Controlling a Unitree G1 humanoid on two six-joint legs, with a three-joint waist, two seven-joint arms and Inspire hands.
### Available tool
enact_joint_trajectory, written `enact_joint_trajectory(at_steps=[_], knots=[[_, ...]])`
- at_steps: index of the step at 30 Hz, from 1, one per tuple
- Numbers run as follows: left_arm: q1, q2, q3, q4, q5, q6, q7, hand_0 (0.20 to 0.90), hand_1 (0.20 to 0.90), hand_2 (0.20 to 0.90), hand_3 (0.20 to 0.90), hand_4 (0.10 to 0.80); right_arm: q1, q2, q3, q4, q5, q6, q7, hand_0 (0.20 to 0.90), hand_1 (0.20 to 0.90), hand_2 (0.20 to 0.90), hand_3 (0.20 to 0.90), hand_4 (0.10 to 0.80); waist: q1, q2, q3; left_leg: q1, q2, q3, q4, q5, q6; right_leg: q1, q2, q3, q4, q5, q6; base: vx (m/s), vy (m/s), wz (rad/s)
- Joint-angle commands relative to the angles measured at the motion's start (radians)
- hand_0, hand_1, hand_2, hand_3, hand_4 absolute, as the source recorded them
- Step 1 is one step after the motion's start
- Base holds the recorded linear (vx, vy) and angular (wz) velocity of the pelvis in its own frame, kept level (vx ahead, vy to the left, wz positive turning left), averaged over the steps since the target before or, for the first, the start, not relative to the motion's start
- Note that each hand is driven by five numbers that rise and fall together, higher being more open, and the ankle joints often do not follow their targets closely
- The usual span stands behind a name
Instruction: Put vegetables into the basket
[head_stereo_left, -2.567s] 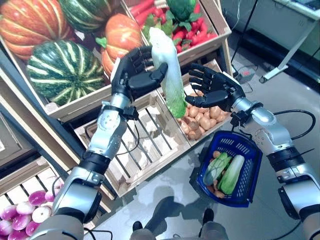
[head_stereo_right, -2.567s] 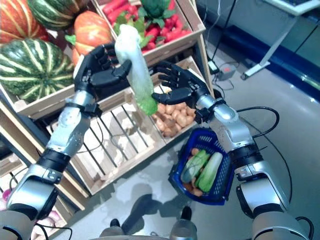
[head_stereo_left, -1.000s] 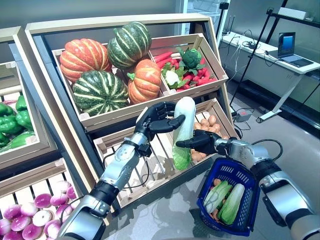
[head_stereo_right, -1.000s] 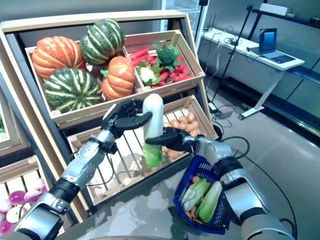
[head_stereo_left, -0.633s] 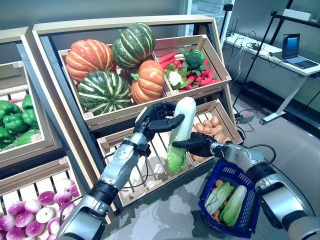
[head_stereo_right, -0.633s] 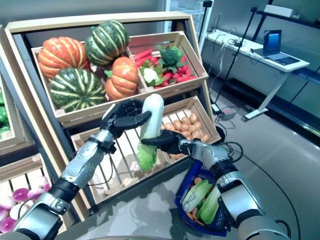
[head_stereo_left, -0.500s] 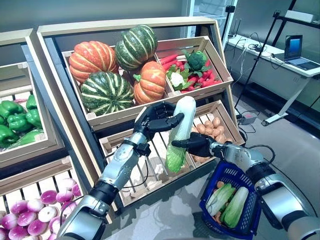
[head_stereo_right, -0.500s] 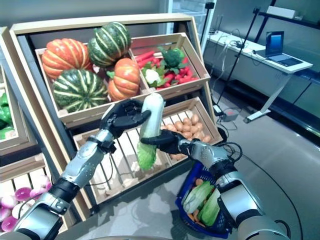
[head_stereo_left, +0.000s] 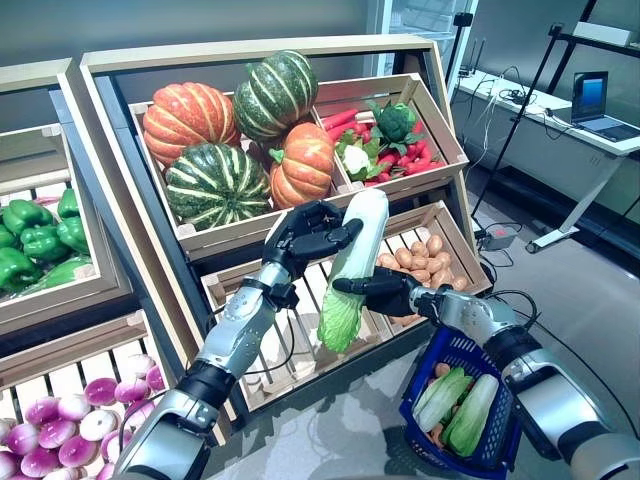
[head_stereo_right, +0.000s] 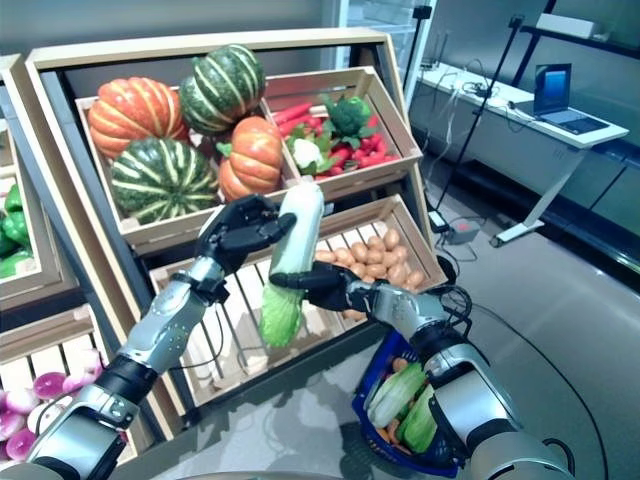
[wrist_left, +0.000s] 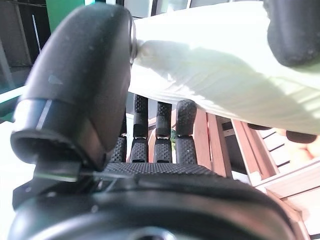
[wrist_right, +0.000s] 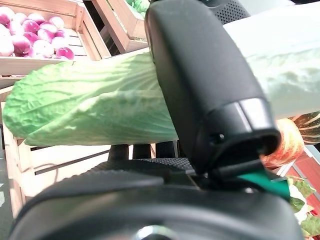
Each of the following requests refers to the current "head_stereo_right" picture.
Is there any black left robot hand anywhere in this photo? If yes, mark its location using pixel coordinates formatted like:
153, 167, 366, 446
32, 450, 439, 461
193, 193, 297, 276

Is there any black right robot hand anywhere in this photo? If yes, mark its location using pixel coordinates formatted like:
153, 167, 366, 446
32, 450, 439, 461
268, 262, 359, 314

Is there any blue plastic shopping basket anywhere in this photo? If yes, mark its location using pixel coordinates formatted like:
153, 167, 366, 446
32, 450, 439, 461
351, 329, 476, 479

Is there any wide wooden crate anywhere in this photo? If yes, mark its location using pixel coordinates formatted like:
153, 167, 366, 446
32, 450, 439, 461
74, 87, 304, 246

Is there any small orange pumpkin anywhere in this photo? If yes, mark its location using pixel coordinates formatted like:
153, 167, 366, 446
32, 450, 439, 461
216, 115, 285, 203

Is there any green striped pumpkin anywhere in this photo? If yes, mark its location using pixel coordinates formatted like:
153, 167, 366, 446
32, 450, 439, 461
109, 137, 220, 226
178, 43, 267, 136

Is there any white cauliflower with leaves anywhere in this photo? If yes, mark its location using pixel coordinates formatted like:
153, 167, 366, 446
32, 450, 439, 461
285, 124, 341, 176

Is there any red carrot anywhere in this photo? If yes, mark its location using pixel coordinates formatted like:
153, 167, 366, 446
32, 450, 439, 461
278, 117, 321, 137
272, 102, 314, 125
357, 154, 400, 169

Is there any grey box with red button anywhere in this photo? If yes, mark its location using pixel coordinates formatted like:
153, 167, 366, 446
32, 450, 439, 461
446, 218, 482, 245

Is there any large orange pumpkin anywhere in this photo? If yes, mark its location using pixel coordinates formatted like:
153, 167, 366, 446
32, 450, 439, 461
87, 76, 190, 160

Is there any green broccoli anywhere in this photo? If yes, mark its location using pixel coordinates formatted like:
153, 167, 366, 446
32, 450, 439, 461
319, 94, 374, 146

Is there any wooden display shelf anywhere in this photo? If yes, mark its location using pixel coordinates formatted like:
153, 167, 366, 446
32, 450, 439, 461
0, 53, 86, 326
24, 28, 449, 441

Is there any purple white turnip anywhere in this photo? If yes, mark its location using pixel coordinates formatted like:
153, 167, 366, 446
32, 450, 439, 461
4, 429, 37, 462
74, 348, 106, 374
62, 372, 96, 396
33, 372, 69, 401
0, 410, 26, 441
5, 388, 40, 415
27, 402, 64, 434

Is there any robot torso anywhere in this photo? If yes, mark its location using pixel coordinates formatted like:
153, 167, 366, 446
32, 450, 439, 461
149, 469, 361, 480

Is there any black tripod pole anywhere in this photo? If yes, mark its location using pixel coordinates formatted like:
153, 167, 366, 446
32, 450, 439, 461
433, 15, 525, 216

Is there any white desk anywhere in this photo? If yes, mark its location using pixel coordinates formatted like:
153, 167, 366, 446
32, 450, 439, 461
407, 64, 630, 249

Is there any black stand with box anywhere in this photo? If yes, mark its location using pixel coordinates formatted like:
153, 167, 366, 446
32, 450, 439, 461
403, 4, 434, 91

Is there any open laptop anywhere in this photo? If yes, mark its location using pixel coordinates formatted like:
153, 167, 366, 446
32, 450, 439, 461
532, 63, 612, 136

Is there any white box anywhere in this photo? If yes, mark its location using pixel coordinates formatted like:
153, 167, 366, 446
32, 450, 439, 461
535, 13, 599, 41

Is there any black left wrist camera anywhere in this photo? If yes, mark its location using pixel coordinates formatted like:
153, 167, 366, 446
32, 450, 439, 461
199, 277, 231, 304

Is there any long black floor cable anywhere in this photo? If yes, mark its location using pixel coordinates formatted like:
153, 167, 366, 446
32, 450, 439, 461
474, 304, 604, 480

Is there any black wall shelf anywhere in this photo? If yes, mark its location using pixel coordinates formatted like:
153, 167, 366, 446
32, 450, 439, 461
519, 24, 640, 86

